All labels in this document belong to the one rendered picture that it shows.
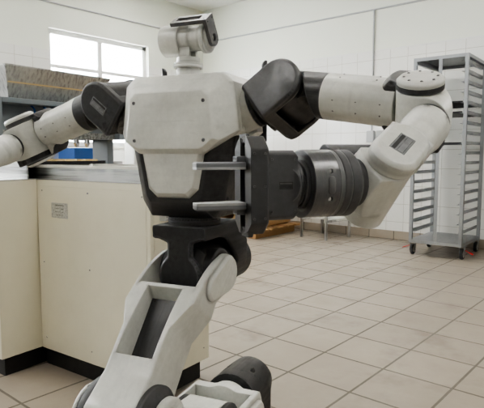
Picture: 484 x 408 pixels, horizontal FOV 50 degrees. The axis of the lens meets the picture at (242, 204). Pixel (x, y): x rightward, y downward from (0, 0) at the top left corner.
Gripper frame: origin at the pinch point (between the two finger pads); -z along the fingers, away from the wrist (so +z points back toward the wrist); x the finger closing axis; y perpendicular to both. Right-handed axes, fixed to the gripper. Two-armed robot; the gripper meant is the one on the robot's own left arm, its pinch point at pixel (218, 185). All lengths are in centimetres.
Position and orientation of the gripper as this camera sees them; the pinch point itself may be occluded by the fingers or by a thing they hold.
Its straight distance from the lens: 63.3
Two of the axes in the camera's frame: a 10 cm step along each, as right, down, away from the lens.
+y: 3.6, 0.9, -9.3
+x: 0.0, -10.0, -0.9
